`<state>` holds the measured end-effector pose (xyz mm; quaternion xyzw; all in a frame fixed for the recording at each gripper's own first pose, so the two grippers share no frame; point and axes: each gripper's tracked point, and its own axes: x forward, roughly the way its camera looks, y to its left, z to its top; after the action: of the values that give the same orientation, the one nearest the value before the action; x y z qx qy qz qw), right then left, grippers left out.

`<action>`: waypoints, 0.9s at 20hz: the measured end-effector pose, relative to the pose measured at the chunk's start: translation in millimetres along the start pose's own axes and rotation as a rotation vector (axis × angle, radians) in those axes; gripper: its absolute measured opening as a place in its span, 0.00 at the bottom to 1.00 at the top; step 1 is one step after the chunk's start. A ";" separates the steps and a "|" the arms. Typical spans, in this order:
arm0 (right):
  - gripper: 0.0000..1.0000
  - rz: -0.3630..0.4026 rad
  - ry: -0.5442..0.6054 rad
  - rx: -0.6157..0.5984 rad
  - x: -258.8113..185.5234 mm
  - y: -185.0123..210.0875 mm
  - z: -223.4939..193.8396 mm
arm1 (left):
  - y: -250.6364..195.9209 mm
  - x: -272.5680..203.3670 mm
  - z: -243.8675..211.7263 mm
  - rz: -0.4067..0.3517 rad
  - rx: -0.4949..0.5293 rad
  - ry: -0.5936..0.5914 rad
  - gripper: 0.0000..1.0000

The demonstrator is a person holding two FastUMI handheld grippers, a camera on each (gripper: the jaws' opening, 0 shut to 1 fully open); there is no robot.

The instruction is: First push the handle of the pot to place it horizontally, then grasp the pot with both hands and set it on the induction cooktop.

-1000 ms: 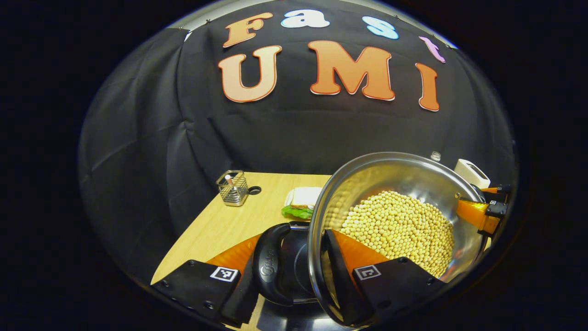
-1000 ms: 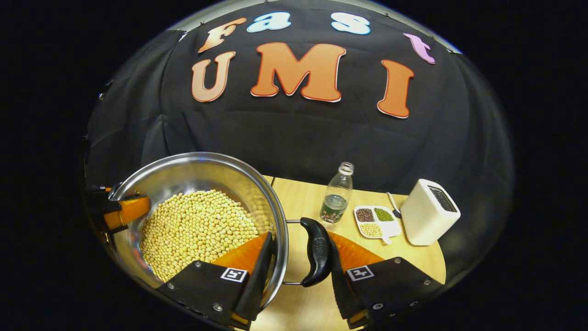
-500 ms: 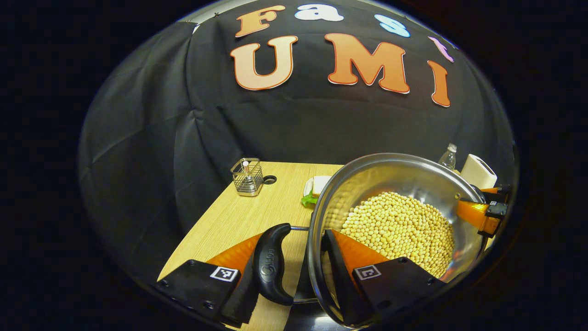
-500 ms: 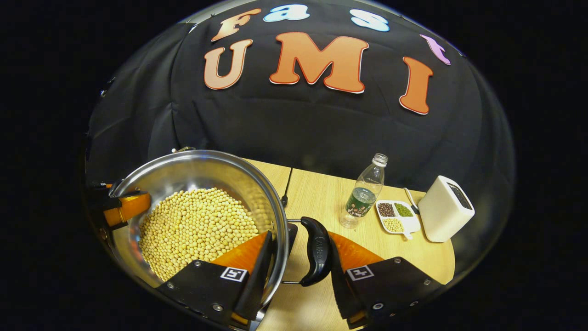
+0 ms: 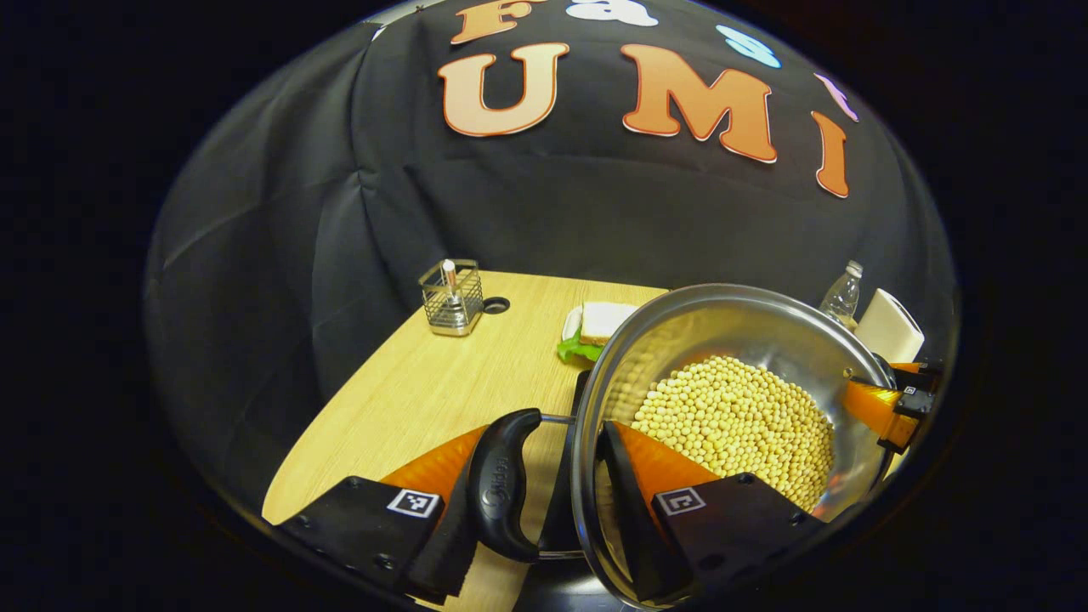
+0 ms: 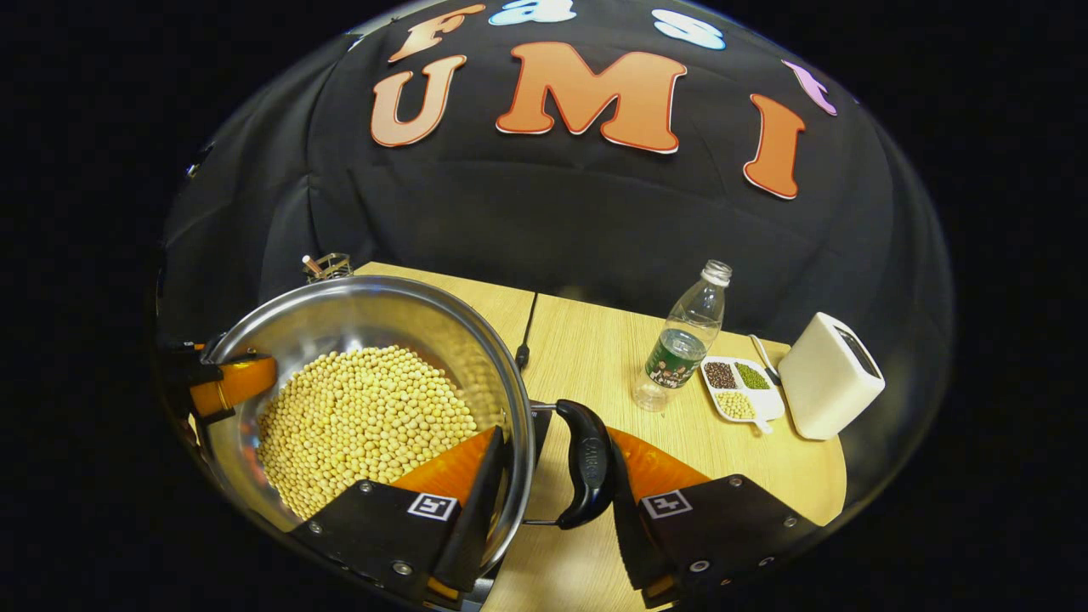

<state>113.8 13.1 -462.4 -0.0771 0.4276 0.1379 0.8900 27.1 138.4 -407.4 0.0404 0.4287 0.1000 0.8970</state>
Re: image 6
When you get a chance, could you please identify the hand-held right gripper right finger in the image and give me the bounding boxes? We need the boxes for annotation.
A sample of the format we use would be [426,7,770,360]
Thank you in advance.
[608,425,821,609]

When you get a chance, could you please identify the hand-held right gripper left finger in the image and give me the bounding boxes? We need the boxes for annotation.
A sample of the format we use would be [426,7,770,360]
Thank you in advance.
[289,425,511,609]

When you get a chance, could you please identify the large pile of yellow soybeans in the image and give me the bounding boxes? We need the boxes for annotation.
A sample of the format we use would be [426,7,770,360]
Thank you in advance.
[257,344,481,521]

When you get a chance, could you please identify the stainless steel pot black handles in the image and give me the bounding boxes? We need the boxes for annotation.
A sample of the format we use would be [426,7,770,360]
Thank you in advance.
[200,274,618,587]

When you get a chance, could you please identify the clear plastic bottle green label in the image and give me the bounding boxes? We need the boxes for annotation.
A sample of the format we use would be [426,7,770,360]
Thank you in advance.
[632,259,734,414]

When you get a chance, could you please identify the white divided dish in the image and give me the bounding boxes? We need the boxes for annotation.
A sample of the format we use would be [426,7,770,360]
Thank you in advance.
[699,355,787,436]

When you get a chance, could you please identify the white spoon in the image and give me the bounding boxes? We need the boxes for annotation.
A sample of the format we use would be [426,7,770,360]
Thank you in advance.
[750,334,781,388]

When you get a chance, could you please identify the white toaster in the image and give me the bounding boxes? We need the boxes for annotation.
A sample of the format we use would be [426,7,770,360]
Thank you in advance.
[778,312,887,441]

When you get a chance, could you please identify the black backdrop cloth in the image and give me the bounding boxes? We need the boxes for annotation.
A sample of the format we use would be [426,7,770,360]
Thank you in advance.
[157,0,955,477]

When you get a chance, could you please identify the small wire basket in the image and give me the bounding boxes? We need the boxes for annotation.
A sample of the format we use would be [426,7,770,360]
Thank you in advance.
[302,252,354,283]

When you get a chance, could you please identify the black power cable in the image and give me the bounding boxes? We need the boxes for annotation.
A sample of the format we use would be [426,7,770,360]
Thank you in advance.
[514,292,540,372]

